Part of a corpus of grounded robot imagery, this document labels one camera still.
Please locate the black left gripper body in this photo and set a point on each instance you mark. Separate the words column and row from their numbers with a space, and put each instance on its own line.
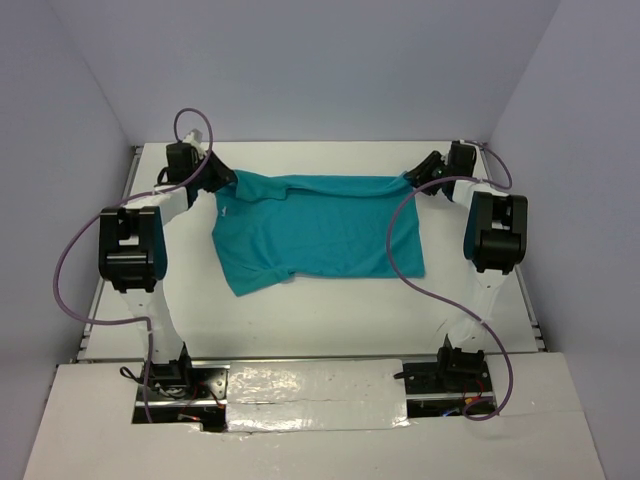
column 211, row 177

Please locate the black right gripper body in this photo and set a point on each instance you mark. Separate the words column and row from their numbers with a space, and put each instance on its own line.
column 434, row 167

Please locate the teal t shirt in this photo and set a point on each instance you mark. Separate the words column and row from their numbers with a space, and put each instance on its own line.
column 269, row 229

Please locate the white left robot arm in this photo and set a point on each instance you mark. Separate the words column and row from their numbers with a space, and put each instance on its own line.
column 133, row 255

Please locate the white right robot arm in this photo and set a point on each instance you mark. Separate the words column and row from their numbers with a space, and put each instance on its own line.
column 494, row 243

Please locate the white foam cover block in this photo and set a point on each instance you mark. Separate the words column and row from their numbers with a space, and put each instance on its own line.
column 350, row 395

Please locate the white front cover board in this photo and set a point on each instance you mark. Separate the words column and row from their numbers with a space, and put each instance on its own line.
column 87, row 432

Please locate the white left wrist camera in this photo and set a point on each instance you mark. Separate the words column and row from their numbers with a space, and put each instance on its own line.
column 194, row 138

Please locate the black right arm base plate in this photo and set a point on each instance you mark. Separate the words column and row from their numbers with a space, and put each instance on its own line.
column 425, row 381

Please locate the silver mounting rail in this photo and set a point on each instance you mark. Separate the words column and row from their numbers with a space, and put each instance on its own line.
column 210, row 379

